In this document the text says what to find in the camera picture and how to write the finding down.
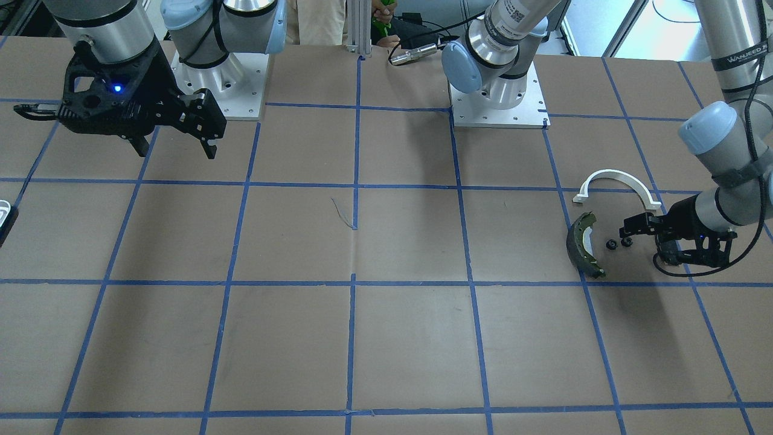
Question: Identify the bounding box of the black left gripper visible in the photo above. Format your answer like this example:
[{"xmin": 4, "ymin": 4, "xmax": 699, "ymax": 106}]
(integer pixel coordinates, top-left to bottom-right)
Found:
[{"xmin": 618, "ymin": 196, "xmax": 699, "ymax": 254}]

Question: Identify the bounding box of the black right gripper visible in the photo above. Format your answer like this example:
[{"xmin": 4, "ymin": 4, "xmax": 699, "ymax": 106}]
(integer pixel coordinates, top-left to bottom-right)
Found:
[{"xmin": 58, "ymin": 39, "xmax": 227, "ymax": 160}]

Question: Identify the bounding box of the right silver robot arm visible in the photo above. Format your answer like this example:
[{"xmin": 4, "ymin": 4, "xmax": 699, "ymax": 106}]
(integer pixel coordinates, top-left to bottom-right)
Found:
[{"xmin": 14, "ymin": 1, "xmax": 287, "ymax": 160}]

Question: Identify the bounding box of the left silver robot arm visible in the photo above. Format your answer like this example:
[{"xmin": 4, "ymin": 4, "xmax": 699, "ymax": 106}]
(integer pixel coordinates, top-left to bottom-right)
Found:
[{"xmin": 396, "ymin": 54, "xmax": 723, "ymax": 281}]

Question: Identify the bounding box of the green curved brake shoe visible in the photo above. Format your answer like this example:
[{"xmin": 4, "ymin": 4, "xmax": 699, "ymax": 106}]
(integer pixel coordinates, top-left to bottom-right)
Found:
[{"xmin": 566, "ymin": 211, "xmax": 607, "ymax": 279}]

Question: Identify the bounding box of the person in beige shirt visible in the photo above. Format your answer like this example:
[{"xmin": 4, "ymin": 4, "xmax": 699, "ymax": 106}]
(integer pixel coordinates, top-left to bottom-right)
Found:
[{"xmin": 285, "ymin": 1, "xmax": 401, "ymax": 48}]

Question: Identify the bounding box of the white curved plastic bracket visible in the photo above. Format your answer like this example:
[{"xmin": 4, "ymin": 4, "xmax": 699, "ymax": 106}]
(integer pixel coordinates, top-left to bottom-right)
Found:
[{"xmin": 572, "ymin": 169, "xmax": 663, "ymax": 210}]

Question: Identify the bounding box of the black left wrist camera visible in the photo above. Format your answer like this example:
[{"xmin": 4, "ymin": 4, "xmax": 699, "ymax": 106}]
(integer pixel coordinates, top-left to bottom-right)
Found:
[{"xmin": 655, "ymin": 231, "xmax": 737, "ymax": 269}]

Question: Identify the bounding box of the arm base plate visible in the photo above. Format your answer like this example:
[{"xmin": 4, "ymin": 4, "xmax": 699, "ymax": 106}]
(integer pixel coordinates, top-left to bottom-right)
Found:
[
  {"xmin": 448, "ymin": 63, "xmax": 551, "ymax": 129},
  {"xmin": 171, "ymin": 53, "xmax": 272, "ymax": 121}
]

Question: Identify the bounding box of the aluminium frame post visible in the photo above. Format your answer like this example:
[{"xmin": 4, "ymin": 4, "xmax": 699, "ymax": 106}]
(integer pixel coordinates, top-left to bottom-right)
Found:
[{"xmin": 345, "ymin": 0, "xmax": 372, "ymax": 58}]

